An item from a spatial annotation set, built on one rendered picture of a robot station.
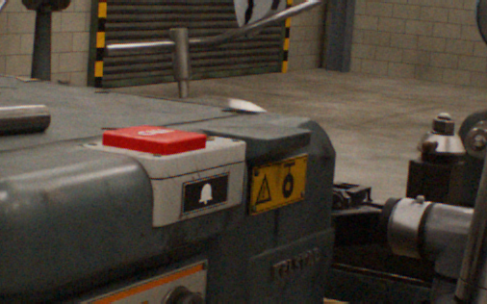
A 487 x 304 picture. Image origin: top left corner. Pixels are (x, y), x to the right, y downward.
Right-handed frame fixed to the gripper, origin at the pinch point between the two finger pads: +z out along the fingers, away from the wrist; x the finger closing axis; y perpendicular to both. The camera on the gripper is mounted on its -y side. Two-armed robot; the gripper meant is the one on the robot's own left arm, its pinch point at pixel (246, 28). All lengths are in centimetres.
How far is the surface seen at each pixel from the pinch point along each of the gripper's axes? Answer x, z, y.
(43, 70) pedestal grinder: 521, 218, 656
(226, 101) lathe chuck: -7.8, 6.4, -14.6
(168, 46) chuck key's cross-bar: 0.4, 2.2, -17.1
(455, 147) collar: -19, 14, 45
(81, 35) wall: 611, 220, 824
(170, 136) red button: -29, -2, -61
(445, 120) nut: -15.6, 10.9, 45.4
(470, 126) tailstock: -5, 20, 97
